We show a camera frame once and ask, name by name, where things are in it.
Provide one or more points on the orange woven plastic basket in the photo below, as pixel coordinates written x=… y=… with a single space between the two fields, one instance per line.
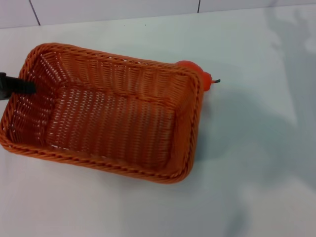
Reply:
x=111 y=123

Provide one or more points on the orange toy pear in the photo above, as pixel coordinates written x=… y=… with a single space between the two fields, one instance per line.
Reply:
x=206 y=78

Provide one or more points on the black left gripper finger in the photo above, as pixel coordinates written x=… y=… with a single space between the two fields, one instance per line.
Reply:
x=18 y=87

